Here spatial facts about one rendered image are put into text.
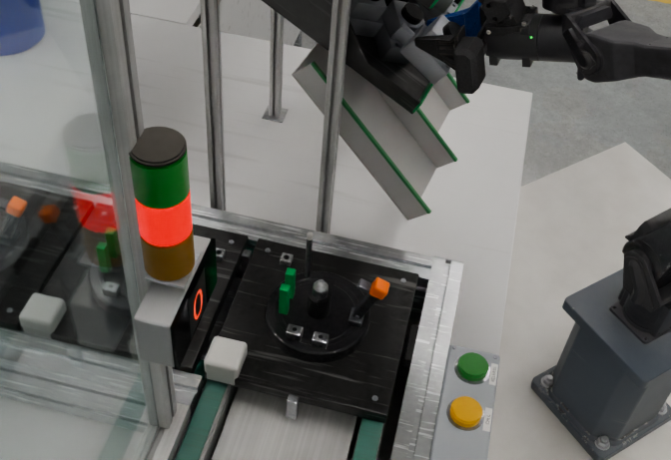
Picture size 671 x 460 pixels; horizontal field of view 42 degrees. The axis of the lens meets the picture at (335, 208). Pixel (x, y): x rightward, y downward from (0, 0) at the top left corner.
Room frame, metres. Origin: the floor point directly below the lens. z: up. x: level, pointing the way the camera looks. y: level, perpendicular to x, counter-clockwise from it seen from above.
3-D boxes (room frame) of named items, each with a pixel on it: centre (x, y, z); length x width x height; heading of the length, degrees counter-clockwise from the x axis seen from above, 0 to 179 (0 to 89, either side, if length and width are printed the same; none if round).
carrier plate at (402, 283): (0.72, 0.01, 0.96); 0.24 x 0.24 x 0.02; 80
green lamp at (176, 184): (0.56, 0.16, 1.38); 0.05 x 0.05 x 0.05
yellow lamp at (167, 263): (0.56, 0.16, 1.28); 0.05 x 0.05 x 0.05
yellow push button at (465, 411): (0.61, -0.19, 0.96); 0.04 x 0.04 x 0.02
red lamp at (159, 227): (0.56, 0.16, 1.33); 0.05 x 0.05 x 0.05
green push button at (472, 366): (0.67, -0.20, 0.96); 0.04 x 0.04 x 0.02
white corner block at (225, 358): (0.64, 0.12, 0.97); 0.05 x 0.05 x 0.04; 80
